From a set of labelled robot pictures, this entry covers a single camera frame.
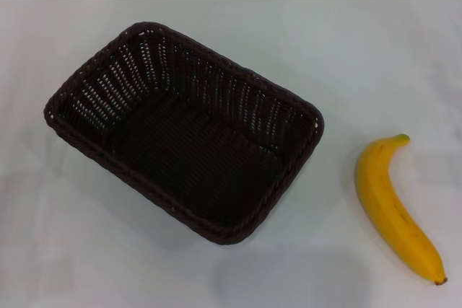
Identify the dark brown woven basket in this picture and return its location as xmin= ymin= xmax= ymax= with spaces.
xmin=43 ymin=22 xmax=323 ymax=247

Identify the yellow banana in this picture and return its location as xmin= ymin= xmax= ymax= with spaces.
xmin=354 ymin=133 xmax=449 ymax=286

